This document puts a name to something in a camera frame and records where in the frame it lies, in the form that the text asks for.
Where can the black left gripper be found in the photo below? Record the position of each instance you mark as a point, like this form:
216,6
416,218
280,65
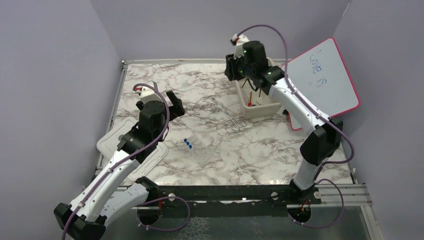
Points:
176,109

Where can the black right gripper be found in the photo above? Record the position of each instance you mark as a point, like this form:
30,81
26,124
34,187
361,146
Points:
230,71

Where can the red plastic spatula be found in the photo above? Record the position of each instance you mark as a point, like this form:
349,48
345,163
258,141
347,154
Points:
250,104

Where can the metal test tube clamp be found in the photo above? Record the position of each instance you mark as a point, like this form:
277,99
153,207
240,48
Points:
237,122

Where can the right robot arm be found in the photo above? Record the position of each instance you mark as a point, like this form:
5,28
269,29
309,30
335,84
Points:
323,133

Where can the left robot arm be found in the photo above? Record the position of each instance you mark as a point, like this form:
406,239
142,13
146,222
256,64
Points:
89,214

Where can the beige plastic bin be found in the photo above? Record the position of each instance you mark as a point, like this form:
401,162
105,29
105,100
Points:
263,105

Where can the pink framed whiteboard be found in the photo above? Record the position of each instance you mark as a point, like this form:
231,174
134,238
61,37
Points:
322,76

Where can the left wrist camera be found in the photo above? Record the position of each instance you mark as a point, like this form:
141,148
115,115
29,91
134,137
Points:
146,94

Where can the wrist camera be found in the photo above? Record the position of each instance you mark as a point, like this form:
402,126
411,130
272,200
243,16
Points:
146,94
238,41

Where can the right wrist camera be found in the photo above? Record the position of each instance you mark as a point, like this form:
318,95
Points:
238,41

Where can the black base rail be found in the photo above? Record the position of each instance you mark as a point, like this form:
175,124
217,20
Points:
215,201

